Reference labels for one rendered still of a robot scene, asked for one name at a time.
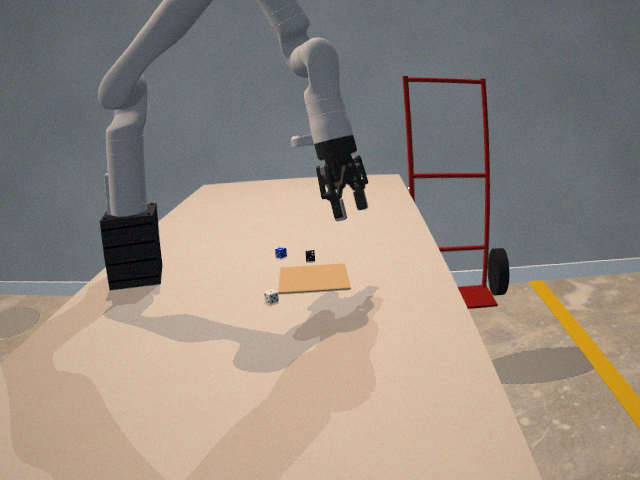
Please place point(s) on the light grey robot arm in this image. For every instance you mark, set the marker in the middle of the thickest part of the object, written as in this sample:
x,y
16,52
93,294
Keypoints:
x,y
125,181

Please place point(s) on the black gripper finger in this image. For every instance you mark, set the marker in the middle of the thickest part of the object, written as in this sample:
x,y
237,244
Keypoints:
x,y
359,194
325,176

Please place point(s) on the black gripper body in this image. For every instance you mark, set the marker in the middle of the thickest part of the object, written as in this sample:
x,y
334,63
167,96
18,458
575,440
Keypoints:
x,y
337,152

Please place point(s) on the tan flat mat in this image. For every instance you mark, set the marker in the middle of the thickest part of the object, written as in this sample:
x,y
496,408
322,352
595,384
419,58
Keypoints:
x,y
315,278

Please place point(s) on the white die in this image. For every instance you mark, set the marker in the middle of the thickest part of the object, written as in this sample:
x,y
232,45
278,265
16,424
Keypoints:
x,y
271,296

